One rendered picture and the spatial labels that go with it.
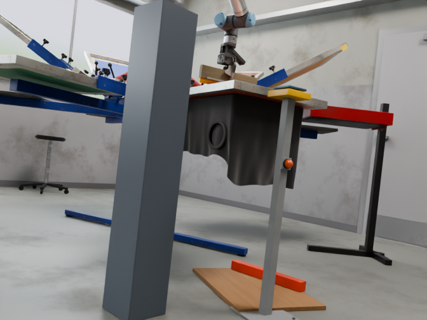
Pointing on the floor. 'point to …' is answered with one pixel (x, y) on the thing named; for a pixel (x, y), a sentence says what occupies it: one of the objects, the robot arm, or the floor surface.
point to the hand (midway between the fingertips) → (229, 80)
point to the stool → (46, 167)
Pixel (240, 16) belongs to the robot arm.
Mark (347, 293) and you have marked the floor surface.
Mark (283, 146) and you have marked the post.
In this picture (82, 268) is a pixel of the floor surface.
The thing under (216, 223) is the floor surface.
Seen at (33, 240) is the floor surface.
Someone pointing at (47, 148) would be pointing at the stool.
